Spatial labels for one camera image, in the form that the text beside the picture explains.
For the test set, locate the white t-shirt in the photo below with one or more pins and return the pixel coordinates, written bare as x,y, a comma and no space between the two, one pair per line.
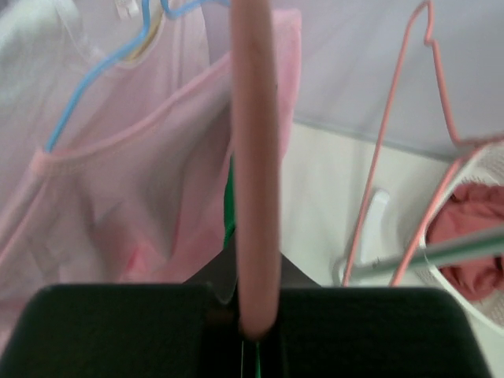
48,46

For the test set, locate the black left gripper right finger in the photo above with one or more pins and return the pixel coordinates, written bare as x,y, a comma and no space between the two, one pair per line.
367,332

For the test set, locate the green t-shirt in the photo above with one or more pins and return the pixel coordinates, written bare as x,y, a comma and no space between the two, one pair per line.
250,362

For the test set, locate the light pink t-shirt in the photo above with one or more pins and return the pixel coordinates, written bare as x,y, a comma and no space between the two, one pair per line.
143,205

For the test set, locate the silver clothes rack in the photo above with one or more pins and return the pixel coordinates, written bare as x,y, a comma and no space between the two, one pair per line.
380,248

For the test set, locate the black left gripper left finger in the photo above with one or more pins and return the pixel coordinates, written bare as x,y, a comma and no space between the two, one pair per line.
124,330

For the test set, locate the blue wire hanger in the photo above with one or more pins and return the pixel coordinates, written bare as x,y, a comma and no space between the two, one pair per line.
110,60

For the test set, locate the white perforated plastic basket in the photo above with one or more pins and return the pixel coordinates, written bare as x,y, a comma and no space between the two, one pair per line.
472,201

